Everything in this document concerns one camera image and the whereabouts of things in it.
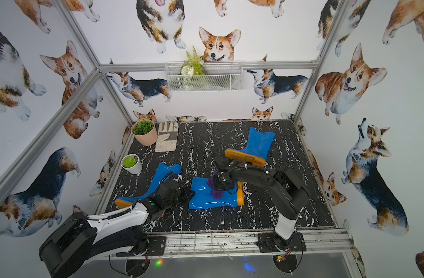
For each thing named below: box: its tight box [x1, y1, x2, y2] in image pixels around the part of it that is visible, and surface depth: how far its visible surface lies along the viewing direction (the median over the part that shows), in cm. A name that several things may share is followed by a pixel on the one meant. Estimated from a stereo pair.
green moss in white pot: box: [122, 155, 138, 168], surface depth 92 cm
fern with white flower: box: [180, 45, 206, 91], surface depth 86 cm
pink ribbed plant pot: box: [130, 119, 158, 146], surface depth 104 cm
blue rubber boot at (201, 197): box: [188, 176, 239, 210], surface depth 85 cm
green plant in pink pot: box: [132, 120, 155, 136], surface depth 105 cm
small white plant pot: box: [120, 153, 143, 175], surface depth 92 cm
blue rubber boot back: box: [224, 126, 276, 168], surface depth 107 cm
